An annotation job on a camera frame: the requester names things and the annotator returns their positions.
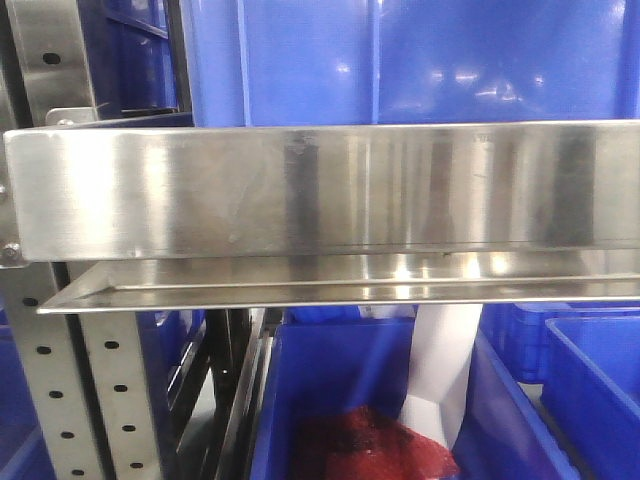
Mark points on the stainless steel shelf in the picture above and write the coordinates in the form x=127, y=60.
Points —
x=174, y=218

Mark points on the blue lower bin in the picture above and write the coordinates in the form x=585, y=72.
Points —
x=329, y=369

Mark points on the white plastic part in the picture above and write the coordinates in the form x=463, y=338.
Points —
x=439, y=365

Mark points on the large blue upper bin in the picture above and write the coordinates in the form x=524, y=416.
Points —
x=280, y=63

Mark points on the red mesh bag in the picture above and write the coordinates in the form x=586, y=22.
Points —
x=365, y=444

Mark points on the blue right bin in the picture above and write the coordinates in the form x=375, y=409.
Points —
x=592, y=390

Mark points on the perforated steel shelf post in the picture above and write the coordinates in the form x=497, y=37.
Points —
x=87, y=375

